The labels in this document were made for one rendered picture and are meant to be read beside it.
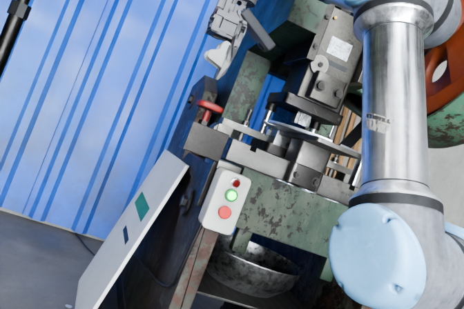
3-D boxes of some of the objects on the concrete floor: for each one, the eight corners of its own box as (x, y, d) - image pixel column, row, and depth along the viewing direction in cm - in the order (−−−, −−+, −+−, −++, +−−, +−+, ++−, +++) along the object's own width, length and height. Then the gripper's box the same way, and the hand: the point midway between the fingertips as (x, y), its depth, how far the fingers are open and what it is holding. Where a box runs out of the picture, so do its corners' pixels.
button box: (152, 445, 103) (253, 180, 105) (36, 423, 96) (147, 141, 98) (122, 247, 242) (166, 136, 245) (74, 233, 236) (120, 118, 238)
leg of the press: (146, 439, 106) (288, 67, 109) (96, 430, 102) (244, 46, 106) (125, 285, 194) (204, 83, 197) (98, 278, 191) (179, 72, 194)
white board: (69, 345, 132) (186, 164, 138) (78, 280, 180) (164, 148, 186) (73, 347, 132) (189, 166, 138) (81, 282, 180) (167, 150, 186)
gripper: (219, -9, 117) (188, 70, 116) (229, -18, 108) (195, 67, 108) (250, 6, 120) (219, 83, 119) (262, -2, 111) (229, 82, 110)
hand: (221, 76), depth 114 cm, fingers closed
